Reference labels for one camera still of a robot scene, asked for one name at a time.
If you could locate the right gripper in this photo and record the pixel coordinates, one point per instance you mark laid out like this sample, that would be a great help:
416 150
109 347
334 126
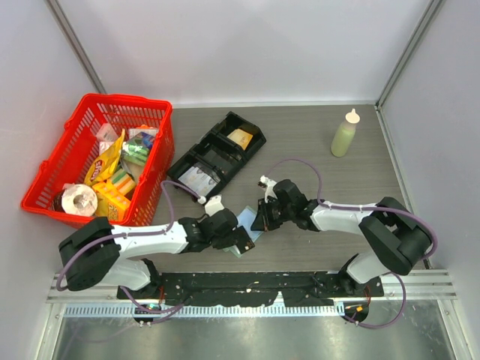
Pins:
263 222

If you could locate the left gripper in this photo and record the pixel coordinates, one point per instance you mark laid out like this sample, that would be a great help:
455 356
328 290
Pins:
229 240

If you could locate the green leather card holder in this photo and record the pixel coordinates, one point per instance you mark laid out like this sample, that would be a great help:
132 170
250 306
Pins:
245 219

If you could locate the dark credit card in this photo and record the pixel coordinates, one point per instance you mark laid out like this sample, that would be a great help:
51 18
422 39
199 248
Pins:
242 241

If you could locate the white credit card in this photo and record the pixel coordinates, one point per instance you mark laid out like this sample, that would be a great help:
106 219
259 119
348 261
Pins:
208 182

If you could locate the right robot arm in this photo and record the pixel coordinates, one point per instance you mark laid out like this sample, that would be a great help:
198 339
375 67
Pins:
397 238

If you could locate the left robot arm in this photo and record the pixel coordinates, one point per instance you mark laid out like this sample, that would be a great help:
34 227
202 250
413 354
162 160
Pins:
102 253

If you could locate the white card in tray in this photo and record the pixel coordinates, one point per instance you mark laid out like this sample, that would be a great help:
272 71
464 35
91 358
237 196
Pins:
187 178

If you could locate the tan card in tray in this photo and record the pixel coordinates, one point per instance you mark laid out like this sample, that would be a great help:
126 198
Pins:
240 137

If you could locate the black plastic organizer tray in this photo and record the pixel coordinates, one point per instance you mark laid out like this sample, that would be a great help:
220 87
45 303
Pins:
217 155

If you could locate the green yellow sponge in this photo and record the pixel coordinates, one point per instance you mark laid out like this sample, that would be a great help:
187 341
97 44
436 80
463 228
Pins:
123 182

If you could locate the yellow cracker box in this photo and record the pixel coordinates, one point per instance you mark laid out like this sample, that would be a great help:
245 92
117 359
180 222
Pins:
110 202

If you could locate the green squeeze bottle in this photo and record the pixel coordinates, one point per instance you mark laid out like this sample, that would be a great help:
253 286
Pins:
345 133

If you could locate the green sponge pack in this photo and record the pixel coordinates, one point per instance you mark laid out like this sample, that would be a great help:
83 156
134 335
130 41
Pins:
136 152

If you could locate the yellow snack bag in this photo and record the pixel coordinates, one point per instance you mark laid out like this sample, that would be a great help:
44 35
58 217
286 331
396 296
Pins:
103 167

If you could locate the toilet paper roll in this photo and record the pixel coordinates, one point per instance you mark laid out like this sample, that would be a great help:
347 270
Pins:
79 199

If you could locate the white small packet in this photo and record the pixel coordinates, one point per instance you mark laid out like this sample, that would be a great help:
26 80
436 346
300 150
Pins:
106 133

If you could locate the dark round can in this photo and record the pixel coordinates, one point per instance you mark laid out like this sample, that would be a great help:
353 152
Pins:
57 202

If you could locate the red plastic shopping basket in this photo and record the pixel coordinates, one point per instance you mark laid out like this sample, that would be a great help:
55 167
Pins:
78 147

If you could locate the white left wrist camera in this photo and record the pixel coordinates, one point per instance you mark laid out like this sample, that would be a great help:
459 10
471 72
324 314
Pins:
212 205

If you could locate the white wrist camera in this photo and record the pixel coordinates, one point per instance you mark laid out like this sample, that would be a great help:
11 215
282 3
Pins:
212 205
267 185

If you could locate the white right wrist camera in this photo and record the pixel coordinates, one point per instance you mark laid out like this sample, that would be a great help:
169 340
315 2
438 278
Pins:
267 185

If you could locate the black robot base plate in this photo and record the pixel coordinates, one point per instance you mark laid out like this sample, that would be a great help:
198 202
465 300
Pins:
254 289

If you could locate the aluminium front rail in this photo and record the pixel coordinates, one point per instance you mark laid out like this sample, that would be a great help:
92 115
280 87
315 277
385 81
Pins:
109 301

